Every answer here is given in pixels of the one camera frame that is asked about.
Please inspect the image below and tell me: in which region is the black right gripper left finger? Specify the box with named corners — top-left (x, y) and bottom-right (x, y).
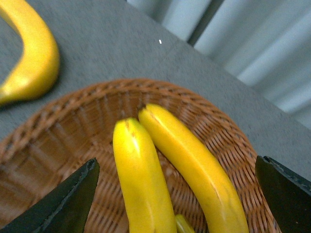
top-left (0, 158), bottom-right (100, 233)

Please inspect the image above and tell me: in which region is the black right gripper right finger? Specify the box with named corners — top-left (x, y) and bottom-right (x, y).
top-left (255, 156), bottom-right (311, 233)

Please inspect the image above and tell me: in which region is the yellow banana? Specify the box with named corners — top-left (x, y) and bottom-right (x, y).
top-left (113, 118), bottom-right (177, 233)
top-left (0, 0), bottom-right (60, 106)
top-left (138, 103), bottom-right (249, 233)

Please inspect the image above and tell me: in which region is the right brown wicker basket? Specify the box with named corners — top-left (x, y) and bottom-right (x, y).
top-left (0, 79), bottom-right (280, 233)

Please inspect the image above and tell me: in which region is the small yellow-green banana tip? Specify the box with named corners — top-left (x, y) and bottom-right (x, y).
top-left (175, 214), bottom-right (195, 233)

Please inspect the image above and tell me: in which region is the white pleated curtain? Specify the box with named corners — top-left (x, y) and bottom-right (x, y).
top-left (130, 0), bottom-right (311, 127)

